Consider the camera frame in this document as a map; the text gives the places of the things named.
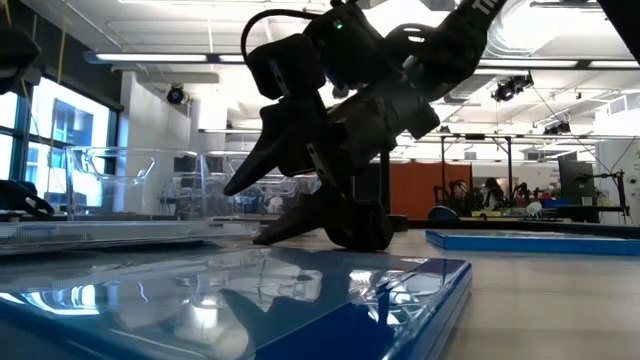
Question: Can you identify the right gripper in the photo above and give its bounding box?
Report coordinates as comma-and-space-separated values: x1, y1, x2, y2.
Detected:
222, 32, 442, 252

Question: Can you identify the clear plastic bin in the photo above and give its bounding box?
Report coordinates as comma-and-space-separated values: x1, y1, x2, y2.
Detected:
63, 146, 204, 224
199, 149, 324, 224

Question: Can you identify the blue plastic disc case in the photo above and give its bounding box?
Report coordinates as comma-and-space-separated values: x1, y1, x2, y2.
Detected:
424, 228, 640, 258
0, 243, 474, 360

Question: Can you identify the orange partition panel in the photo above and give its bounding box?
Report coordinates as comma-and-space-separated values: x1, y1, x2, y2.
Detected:
389, 160, 474, 220

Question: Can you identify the long ceiling light strip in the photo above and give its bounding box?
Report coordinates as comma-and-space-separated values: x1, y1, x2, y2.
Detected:
83, 49, 640, 71

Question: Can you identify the person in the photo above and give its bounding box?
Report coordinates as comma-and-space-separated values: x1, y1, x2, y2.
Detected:
480, 176, 506, 211

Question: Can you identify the large room window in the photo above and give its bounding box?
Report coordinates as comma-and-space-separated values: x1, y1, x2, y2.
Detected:
0, 74, 121, 211

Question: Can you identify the black ceiling spotlight cluster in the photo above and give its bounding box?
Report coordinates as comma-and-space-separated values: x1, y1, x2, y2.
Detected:
492, 71, 535, 104

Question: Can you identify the black computer monitor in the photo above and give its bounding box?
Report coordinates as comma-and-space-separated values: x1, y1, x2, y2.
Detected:
558, 157, 597, 207

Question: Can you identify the round black ceiling camera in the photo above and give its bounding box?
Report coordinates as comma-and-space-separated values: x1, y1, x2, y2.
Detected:
166, 83, 187, 106

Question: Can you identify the black background rig frame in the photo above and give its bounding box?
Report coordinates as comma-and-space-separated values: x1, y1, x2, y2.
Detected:
439, 132, 514, 214

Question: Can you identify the black aluminium table frame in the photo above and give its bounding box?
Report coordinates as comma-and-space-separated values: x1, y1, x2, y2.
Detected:
0, 213, 640, 232

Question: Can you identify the silver ventilation duct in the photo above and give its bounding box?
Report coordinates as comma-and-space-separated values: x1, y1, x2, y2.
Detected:
479, 0, 581, 101

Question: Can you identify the black camera stand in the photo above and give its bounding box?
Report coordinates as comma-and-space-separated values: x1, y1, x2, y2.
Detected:
574, 168, 630, 217

